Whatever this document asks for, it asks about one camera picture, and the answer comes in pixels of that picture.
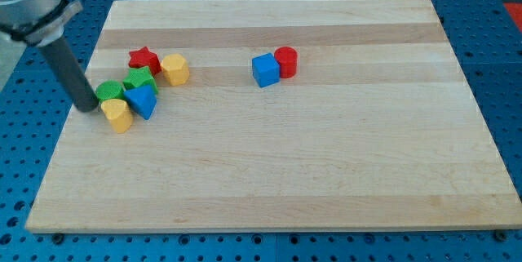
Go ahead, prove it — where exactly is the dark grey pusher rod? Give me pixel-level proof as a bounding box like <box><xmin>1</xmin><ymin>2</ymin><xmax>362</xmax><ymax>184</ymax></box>
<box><xmin>38</xmin><ymin>37</ymin><xmax>99</xmax><ymax>113</ymax></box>

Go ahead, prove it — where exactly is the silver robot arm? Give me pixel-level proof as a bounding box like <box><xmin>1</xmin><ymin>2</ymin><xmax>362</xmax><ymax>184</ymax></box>
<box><xmin>1</xmin><ymin>0</ymin><xmax>99</xmax><ymax>113</ymax></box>

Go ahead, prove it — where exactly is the blue cube block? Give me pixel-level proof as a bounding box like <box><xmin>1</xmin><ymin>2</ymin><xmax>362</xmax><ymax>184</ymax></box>
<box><xmin>252</xmin><ymin>53</ymin><xmax>280</xmax><ymax>88</ymax></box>

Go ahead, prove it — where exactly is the green star block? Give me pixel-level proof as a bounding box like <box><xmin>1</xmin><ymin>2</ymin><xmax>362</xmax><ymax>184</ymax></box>
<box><xmin>122</xmin><ymin>66</ymin><xmax>158</xmax><ymax>95</ymax></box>

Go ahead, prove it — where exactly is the green cylinder block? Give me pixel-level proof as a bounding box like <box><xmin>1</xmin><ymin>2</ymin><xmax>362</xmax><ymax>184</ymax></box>
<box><xmin>95</xmin><ymin>80</ymin><xmax>125</xmax><ymax>103</ymax></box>

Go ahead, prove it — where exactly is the red cylinder block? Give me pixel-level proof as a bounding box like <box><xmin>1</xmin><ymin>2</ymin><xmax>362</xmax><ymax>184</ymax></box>
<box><xmin>274</xmin><ymin>47</ymin><xmax>298</xmax><ymax>78</ymax></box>

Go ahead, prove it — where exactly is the red star block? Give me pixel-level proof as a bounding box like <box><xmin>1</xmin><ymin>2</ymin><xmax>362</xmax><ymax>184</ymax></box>
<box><xmin>128</xmin><ymin>47</ymin><xmax>161</xmax><ymax>76</ymax></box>

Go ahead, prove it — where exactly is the yellow hexagon block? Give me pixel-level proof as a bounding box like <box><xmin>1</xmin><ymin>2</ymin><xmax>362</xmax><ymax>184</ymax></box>
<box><xmin>161</xmin><ymin>54</ymin><xmax>190</xmax><ymax>86</ymax></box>

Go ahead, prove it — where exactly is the light wooden board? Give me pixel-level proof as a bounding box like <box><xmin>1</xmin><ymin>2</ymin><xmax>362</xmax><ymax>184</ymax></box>
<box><xmin>26</xmin><ymin>0</ymin><xmax>521</xmax><ymax>233</ymax></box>

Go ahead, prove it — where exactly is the blue triangle block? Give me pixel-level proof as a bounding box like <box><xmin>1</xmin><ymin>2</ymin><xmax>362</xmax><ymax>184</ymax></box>
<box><xmin>123</xmin><ymin>85</ymin><xmax>157</xmax><ymax>120</ymax></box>

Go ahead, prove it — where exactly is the yellow heart block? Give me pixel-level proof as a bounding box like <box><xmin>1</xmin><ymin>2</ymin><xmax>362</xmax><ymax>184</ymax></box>
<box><xmin>101</xmin><ymin>99</ymin><xmax>134</xmax><ymax>134</ymax></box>

